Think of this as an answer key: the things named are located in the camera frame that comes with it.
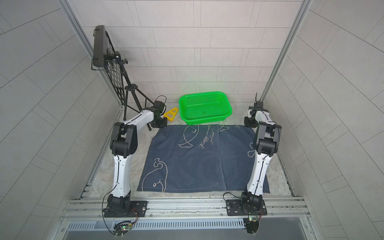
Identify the yellow triangular plastic piece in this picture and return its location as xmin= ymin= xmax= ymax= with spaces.
xmin=163 ymin=108 xmax=179 ymax=122

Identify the right green circuit board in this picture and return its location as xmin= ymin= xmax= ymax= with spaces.
xmin=243 ymin=218 xmax=260 ymax=235

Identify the aluminium rail frame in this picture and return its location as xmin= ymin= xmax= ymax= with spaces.
xmin=54 ymin=196 xmax=316 ymax=240

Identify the black perforated panel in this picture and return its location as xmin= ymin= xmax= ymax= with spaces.
xmin=91 ymin=25 xmax=125 ymax=105

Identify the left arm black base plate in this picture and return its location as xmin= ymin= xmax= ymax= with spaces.
xmin=103 ymin=199 xmax=148 ymax=218

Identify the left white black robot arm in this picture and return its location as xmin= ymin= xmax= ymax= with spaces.
xmin=103 ymin=101 xmax=167 ymax=217

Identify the green plastic basket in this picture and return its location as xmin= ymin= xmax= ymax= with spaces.
xmin=179 ymin=92 xmax=233 ymax=125

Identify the dark blue whale pillowcase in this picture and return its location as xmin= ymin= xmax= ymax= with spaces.
xmin=137 ymin=125 xmax=255 ymax=193

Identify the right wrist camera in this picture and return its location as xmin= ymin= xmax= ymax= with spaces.
xmin=253 ymin=102 xmax=264 ymax=111

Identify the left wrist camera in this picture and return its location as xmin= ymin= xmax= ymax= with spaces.
xmin=153 ymin=100 xmax=166 ymax=116

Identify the left green circuit board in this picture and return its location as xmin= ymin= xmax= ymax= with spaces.
xmin=113 ymin=221 xmax=133 ymax=238

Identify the green circuit board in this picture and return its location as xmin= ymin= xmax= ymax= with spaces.
xmin=113 ymin=221 xmax=133 ymax=238
xmin=243 ymin=218 xmax=260 ymax=235

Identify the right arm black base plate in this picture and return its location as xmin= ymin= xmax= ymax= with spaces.
xmin=226 ymin=199 xmax=268 ymax=216

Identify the black tripod stand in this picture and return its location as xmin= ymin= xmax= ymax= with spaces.
xmin=104 ymin=52 xmax=154 ymax=121

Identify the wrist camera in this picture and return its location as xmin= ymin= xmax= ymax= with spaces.
xmin=253 ymin=102 xmax=264 ymax=111
xmin=153 ymin=100 xmax=166 ymax=116

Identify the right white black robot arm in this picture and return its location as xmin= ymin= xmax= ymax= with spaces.
xmin=242 ymin=110 xmax=282 ymax=213

